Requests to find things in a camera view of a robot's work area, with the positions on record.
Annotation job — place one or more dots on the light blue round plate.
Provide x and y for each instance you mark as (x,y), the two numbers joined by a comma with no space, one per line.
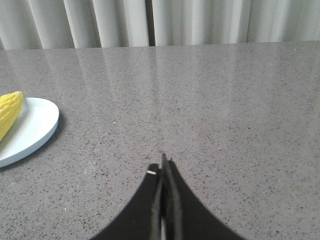
(36,123)

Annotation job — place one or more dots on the white pleated curtain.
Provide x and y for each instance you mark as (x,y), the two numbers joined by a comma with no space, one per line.
(54,24)

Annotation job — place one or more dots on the yellow corn cob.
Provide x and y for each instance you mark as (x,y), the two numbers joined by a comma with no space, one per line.
(11,105)

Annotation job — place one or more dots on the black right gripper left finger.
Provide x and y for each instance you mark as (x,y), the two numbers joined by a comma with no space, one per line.
(141,217)

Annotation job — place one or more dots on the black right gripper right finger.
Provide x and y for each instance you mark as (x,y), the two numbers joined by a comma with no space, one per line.
(185,217)

